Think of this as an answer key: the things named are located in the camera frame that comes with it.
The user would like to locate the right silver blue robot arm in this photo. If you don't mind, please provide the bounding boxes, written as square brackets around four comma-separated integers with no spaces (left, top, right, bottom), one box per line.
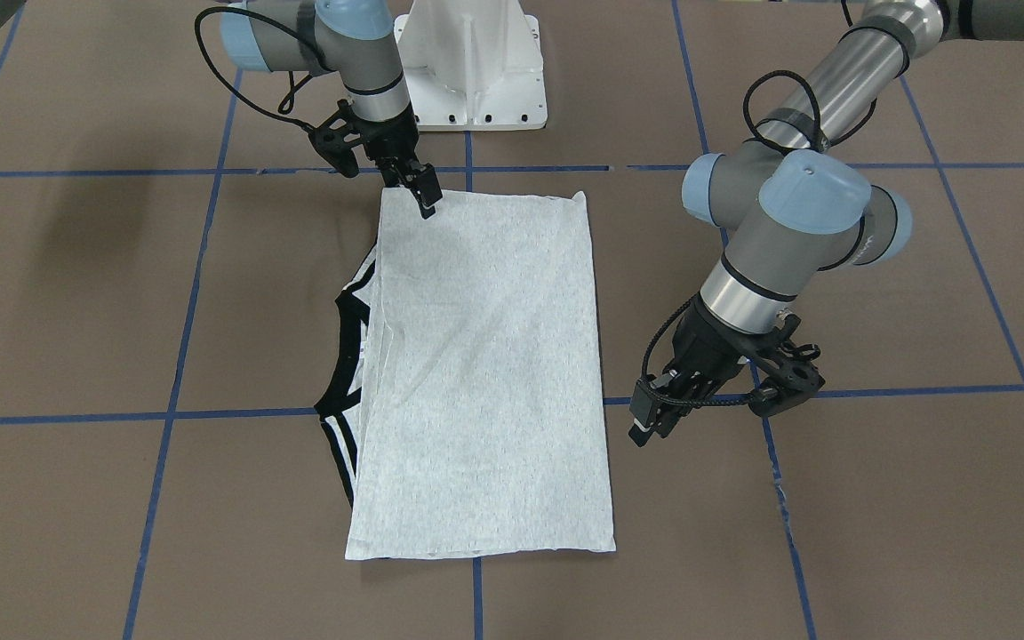
[194,1,443,218]

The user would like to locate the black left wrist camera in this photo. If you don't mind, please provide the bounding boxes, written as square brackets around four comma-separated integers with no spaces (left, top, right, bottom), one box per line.
[748,313,826,418]

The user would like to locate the grey cartoon print t-shirt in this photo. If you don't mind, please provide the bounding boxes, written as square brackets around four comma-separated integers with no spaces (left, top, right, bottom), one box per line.
[318,188,615,562]

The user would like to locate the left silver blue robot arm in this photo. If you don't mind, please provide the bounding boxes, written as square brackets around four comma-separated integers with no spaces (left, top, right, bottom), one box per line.
[629,1,1024,446]

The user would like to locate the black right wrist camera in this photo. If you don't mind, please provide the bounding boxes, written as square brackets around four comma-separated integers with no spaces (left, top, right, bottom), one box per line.
[308,99,362,179]

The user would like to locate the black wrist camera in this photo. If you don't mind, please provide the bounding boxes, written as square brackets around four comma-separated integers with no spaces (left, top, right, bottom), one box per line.
[308,99,362,179]
[748,313,826,418]

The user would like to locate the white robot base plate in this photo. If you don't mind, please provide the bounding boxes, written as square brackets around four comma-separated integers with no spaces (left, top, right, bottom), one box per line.
[394,1,548,133]

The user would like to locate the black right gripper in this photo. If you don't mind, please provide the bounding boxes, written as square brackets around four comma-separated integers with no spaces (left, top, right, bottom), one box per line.
[361,105,442,220]

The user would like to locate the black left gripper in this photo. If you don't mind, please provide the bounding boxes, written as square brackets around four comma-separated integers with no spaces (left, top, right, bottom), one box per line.
[628,295,783,447]

